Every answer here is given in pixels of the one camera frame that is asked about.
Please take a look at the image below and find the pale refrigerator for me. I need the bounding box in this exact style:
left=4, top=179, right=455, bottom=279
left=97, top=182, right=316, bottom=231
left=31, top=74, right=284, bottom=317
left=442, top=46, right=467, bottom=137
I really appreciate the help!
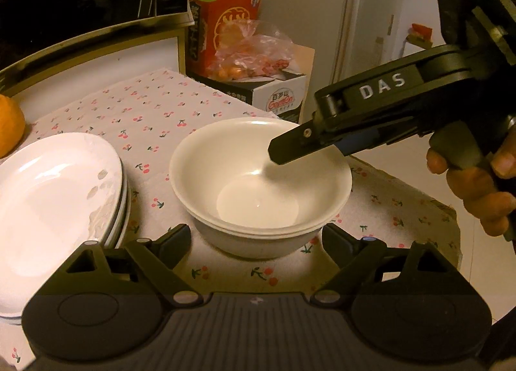
left=258, top=0, right=458, bottom=114

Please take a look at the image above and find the person's right hand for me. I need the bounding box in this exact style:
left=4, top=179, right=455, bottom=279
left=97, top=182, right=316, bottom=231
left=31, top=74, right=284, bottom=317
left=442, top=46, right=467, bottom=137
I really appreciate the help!
left=426, top=129, right=516, bottom=243

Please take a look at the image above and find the white bowl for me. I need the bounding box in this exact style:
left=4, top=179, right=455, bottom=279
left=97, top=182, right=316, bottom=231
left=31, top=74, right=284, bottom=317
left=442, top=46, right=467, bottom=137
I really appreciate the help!
left=195, top=225, right=324, bottom=260

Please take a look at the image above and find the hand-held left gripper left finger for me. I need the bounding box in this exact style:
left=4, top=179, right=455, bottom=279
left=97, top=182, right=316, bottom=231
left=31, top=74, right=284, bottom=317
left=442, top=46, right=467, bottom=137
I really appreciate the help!
left=60, top=223, right=204, bottom=309

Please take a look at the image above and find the white cardboard box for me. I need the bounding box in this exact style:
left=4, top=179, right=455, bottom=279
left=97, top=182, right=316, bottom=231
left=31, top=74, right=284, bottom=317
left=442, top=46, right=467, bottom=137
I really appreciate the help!
left=193, top=44, right=316, bottom=124

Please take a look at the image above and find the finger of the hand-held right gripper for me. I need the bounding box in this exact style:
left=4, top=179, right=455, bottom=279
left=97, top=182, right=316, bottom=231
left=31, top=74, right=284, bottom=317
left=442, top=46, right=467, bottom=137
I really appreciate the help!
left=334, top=128, right=390, bottom=155
left=268, top=119, right=343, bottom=166

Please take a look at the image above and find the white microwave stand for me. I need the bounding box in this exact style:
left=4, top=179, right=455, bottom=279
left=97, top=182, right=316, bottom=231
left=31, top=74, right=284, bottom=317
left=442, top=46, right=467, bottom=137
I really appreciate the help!
left=0, top=16, right=189, bottom=109

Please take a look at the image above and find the white plate with swirl print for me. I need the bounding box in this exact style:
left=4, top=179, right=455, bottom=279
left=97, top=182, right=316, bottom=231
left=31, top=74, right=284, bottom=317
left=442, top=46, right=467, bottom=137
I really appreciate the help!
left=0, top=132, right=124, bottom=315

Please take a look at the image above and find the large orange citrus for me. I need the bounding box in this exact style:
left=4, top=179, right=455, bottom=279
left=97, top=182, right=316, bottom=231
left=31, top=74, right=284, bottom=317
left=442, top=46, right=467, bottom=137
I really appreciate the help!
left=0, top=94, right=26, bottom=159

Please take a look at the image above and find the orange gift carton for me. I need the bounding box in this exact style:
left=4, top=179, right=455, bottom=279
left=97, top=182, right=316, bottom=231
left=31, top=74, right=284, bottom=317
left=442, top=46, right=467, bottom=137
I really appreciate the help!
left=188, top=0, right=268, bottom=81

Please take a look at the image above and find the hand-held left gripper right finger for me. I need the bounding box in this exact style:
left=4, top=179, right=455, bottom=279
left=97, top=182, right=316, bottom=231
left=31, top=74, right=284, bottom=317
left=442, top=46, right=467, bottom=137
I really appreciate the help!
left=310, top=223, right=462, bottom=309

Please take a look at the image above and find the red fridge magnet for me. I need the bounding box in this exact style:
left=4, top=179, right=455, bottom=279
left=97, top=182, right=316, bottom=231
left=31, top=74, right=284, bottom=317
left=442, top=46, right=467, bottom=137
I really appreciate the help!
left=406, top=23, right=435, bottom=50

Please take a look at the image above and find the cherry print tablecloth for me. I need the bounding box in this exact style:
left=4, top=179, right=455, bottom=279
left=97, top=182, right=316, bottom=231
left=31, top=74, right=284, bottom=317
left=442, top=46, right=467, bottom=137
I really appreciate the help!
left=0, top=68, right=461, bottom=360

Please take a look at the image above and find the clear plastic bag of fruit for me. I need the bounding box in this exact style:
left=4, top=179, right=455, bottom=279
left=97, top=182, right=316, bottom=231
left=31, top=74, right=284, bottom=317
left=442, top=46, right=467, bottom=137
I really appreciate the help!
left=207, top=19, right=298, bottom=82

